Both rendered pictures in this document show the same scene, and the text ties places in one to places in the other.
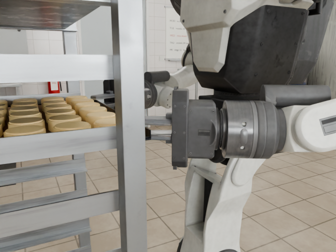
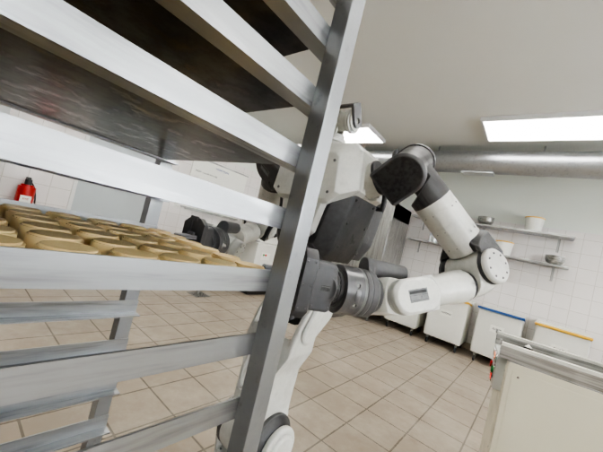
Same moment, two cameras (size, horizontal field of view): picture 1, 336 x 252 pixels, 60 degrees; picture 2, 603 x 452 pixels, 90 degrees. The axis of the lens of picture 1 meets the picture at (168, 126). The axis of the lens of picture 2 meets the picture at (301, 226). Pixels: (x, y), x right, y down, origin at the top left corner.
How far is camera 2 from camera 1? 0.22 m
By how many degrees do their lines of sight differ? 28
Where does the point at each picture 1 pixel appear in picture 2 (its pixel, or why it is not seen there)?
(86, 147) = (246, 285)
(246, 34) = (338, 213)
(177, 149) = (301, 300)
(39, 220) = (185, 358)
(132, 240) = (263, 386)
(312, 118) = (404, 289)
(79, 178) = (124, 324)
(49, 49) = not seen: hidden behind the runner
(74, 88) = (152, 221)
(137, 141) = (292, 287)
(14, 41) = not seen: outside the picture
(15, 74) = (219, 204)
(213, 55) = not seen: hidden behind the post
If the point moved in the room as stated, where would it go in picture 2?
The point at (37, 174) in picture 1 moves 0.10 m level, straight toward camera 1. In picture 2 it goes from (74, 313) to (88, 332)
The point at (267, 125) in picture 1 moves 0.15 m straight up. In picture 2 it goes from (374, 289) to (394, 206)
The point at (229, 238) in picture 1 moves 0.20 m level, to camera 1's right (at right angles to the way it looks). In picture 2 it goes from (283, 400) to (347, 399)
